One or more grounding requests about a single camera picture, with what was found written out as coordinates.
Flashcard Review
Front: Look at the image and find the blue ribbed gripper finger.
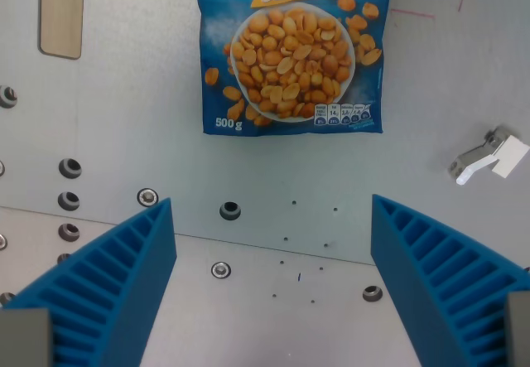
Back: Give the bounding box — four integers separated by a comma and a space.
369, 193, 530, 367
0, 197, 178, 367

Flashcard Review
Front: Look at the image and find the white plastic clip part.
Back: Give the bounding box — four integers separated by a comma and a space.
455, 134, 530, 186

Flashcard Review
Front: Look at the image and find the light wooden board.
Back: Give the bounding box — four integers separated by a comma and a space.
38, 0, 86, 60

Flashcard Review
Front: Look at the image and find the blue salted peanuts bag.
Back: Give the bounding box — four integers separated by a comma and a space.
192, 0, 393, 137

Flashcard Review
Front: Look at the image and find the grey metal bracket block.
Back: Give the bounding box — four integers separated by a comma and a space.
447, 125, 513, 177

